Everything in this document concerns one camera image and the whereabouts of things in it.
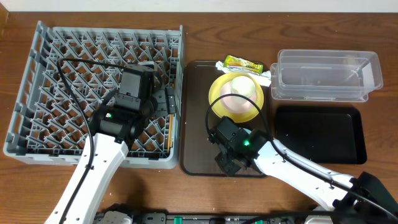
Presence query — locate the wooden chopstick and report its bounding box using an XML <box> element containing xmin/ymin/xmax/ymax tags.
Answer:
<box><xmin>167</xmin><ymin>114</ymin><xmax>174</xmax><ymax>154</ymax></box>

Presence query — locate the cream cup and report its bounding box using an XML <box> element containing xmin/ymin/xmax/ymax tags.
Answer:
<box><xmin>231</xmin><ymin>76</ymin><xmax>255</xmax><ymax>98</ymax></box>

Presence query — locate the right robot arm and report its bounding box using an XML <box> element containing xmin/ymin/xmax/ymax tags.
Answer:
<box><xmin>208</xmin><ymin>127</ymin><xmax>397</xmax><ymax>223</ymax></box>

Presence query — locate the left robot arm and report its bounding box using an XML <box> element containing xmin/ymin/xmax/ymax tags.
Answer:
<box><xmin>46</xmin><ymin>87</ymin><xmax>179</xmax><ymax>223</ymax></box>

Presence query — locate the grey dishwasher rack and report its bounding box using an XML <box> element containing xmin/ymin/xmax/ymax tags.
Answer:
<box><xmin>3</xmin><ymin>22</ymin><xmax>185</xmax><ymax>168</ymax></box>

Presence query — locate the black waste tray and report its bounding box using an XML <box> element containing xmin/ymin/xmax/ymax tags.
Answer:
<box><xmin>275</xmin><ymin>106</ymin><xmax>368</xmax><ymax>164</ymax></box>

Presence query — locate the brown serving tray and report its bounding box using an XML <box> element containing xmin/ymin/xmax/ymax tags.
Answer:
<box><xmin>178</xmin><ymin>60</ymin><xmax>275</xmax><ymax>179</ymax></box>

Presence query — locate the yellow plate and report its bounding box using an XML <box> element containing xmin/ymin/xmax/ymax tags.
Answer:
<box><xmin>208</xmin><ymin>72</ymin><xmax>264</xmax><ymax>123</ymax></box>

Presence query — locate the green yellow snack wrapper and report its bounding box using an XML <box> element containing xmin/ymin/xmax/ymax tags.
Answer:
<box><xmin>223</xmin><ymin>55</ymin><xmax>264</xmax><ymax>75</ymax></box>

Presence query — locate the clear plastic bin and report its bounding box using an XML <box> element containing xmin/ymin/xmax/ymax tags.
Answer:
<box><xmin>270</xmin><ymin>49</ymin><xmax>384</xmax><ymax>102</ymax></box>

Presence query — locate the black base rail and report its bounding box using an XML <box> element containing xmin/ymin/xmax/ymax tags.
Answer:
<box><xmin>93</xmin><ymin>203</ymin><xmax>315</xmax><ymax>224</ymax></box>

